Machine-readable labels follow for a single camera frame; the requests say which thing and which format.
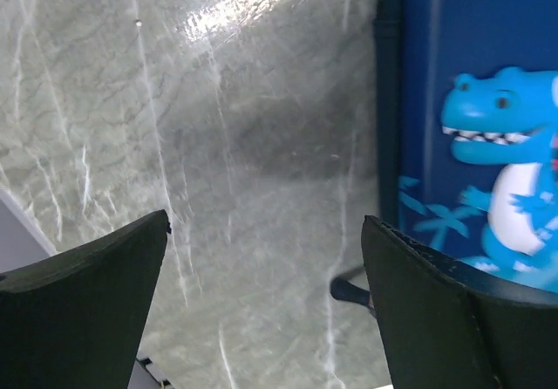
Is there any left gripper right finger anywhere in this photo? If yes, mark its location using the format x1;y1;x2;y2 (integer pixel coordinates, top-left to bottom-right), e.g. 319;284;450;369
362;215;557;389

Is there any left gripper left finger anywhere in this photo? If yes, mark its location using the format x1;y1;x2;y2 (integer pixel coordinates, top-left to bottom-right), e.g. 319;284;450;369
1;210;170;388

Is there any blue dinosaur pencil case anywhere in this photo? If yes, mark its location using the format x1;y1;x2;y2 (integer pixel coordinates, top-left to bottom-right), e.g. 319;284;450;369
330;0;558;316

